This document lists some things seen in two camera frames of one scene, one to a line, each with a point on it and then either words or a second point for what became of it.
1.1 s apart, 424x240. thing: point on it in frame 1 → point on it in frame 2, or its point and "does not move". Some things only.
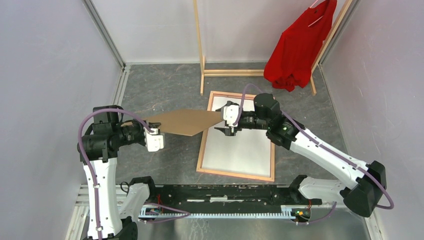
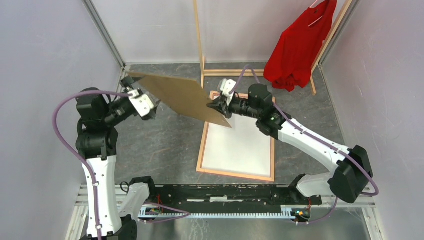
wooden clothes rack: (261, 72) does not move
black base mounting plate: (191, 198) does not move
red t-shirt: (290, 64) does not move
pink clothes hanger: (314, 22) does not move
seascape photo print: (248, 152) does not move
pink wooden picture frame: (199, 169) does not move
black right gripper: (230, 131) → (220, 104)
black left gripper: (141, 127) → (128, 82)
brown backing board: (187, 122) → (184, 96)
